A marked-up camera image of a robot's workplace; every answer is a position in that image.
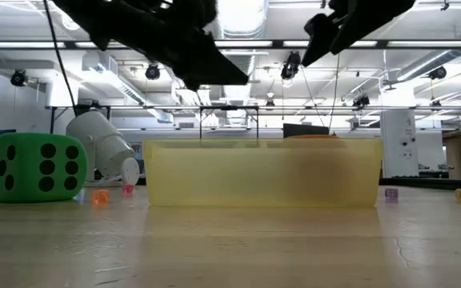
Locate silver ventilation duct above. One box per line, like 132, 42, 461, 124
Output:
213, 0, 271, 83

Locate small orange translucent die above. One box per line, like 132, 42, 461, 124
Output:
91, 189, 110, 206

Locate black aluminium table frame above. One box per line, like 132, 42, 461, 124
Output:
0, 177, 461, 194

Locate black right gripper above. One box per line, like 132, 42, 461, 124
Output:
301, 0, 415, 68

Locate large green foam die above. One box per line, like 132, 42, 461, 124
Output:
0, 132, 89, 204

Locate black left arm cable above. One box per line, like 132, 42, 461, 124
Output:
42, 0, 80, 117

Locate black overhead beam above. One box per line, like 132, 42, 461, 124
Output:
0, 38, 461, 51

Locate yellow translucent plastic bin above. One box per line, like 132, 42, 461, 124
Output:
142, 138, 384, 208

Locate black ceiling spotlight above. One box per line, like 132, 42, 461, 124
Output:
352, 94, 371, 109
144, 62, 162, 81
280, 50, 303, 81
10, 70, 28, 88
428, 66, 448, 81

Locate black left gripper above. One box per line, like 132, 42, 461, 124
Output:
52, 0, 250, 92

